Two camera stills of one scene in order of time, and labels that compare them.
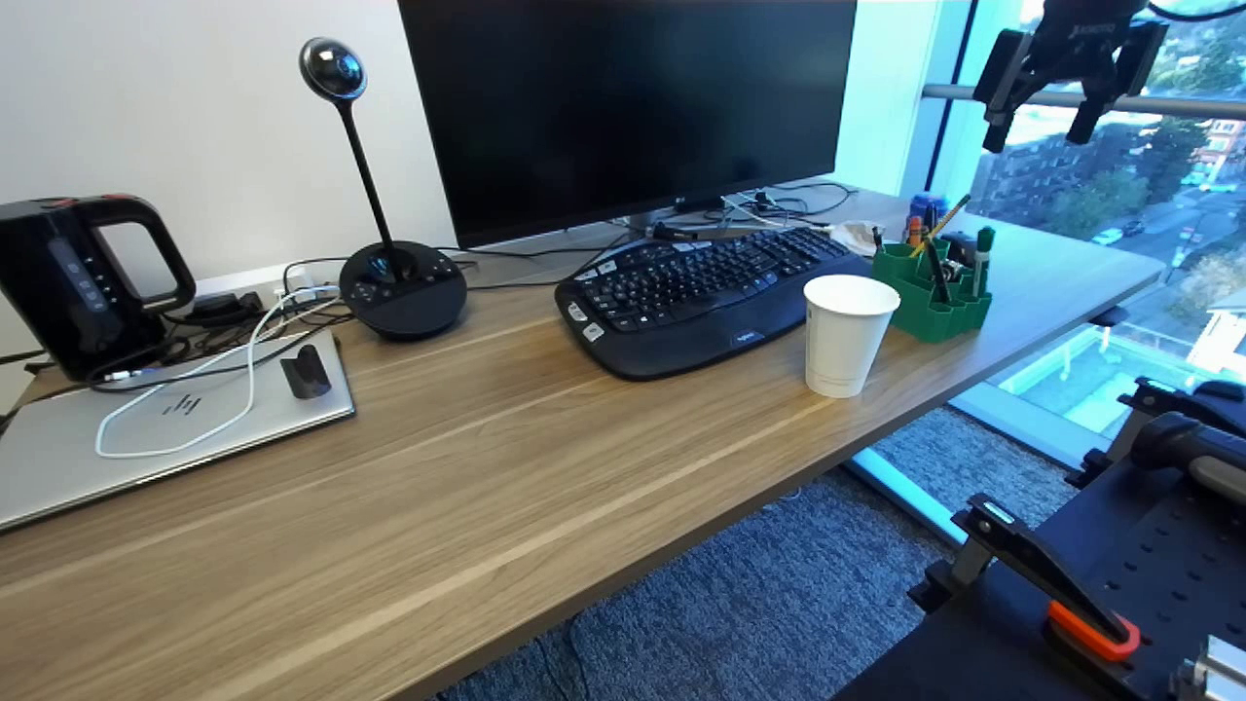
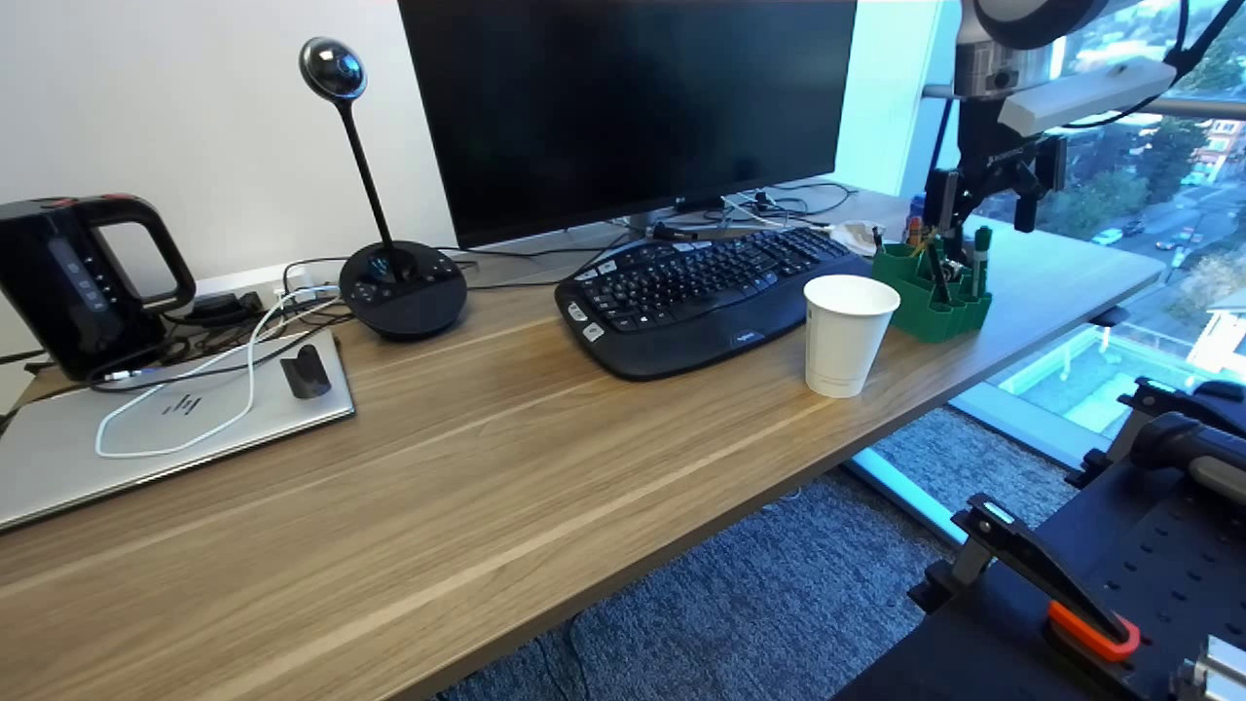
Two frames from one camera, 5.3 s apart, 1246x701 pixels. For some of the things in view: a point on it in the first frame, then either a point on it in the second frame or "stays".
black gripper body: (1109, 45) to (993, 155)
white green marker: (984, 251) stays
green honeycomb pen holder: (941, 288) stays
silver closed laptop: (125, 430) stays
